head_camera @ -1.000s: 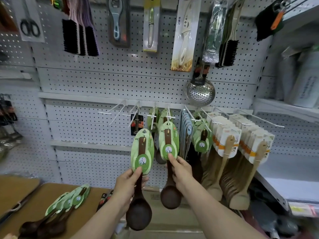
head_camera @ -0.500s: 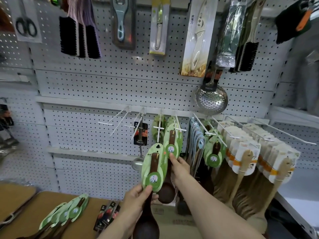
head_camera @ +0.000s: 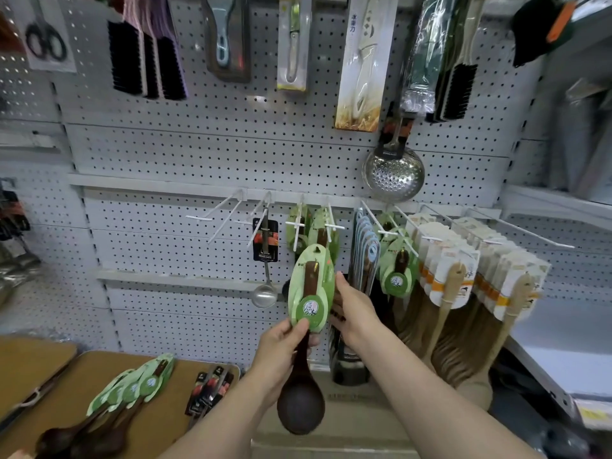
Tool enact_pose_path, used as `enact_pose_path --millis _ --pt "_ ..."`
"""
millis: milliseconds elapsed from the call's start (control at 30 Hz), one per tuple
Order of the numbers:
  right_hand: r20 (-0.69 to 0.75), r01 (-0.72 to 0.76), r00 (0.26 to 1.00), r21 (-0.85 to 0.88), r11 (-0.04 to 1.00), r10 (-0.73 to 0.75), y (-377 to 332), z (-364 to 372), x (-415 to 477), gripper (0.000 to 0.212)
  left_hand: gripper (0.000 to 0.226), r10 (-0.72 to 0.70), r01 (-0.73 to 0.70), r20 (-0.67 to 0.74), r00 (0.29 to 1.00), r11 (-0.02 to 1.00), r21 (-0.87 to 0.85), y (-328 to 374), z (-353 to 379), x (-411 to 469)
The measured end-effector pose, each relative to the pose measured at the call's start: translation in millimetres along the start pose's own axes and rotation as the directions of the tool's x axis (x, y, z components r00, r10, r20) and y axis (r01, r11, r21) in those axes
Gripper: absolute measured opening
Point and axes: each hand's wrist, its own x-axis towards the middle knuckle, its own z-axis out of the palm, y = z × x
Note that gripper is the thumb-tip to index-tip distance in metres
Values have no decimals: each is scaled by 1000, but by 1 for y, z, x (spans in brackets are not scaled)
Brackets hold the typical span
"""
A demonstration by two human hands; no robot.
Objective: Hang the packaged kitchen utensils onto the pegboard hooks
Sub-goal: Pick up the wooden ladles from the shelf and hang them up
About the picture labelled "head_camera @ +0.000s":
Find person's right hand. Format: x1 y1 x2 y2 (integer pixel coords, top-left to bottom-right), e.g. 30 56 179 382
328 272 383 352

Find person's left hand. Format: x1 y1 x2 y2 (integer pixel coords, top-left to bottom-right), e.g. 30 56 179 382
248 317 321 407

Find small steel ladle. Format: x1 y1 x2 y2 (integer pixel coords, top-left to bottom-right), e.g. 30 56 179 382
251 217 280 310

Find steel spatulas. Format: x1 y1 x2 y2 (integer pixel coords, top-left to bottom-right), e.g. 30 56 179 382
328 207 382 387

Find bundle of carded steel utensils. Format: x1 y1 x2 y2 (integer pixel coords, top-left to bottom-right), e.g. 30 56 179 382
184 365 235 428

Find wooden spatulas bunch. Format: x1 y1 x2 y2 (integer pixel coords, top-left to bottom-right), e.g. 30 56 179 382
399 212 481 374
439 217 551 412

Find person's left forearm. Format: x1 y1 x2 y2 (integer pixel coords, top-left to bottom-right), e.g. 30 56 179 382
157 372 288 459

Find person's right forearm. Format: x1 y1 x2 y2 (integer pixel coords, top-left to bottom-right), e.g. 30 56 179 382
353 324 546 459

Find grey store shelf unit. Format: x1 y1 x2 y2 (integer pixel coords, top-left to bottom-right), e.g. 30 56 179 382
497 0 612 459

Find flat cardboard box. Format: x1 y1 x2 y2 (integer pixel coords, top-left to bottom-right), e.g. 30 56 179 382
258 367 412 445

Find large steel skimmer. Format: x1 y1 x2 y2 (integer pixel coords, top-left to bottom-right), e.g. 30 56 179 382
361 109 426 204

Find assorted packaged goods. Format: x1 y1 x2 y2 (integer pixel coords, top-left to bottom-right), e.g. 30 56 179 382
487 377 612 459

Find row of red yellow labels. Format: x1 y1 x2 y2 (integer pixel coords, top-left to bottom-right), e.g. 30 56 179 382
573 398 612 431

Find white knife in package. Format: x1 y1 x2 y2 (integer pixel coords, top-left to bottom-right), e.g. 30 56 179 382
334 0 400 133

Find clear pack green insert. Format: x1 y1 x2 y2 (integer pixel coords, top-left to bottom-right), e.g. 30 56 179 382
400 0 455 114

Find slim grey cup pack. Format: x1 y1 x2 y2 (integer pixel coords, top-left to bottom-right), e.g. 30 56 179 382
547 80 596 189

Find pale boxed pack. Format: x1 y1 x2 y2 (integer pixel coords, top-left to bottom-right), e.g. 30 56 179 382
276 0 314 93

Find black flat brush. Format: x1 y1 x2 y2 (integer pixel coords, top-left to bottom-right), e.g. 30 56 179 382
152 0 188 102
141 0 161 100
107 18 144 96

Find dark hanging pack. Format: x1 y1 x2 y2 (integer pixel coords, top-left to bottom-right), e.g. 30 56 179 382
200 0 253 84

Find black orange tool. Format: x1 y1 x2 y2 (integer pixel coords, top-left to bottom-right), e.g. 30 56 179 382
510 0 577 68

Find scissors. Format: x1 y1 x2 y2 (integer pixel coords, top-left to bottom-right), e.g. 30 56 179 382
9 0 77 73

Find white cord loop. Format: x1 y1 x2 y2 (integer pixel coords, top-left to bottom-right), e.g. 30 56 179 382
18 377 48 409

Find black brush white handle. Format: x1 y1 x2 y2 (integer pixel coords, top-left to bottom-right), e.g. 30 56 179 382
426 0 486 124

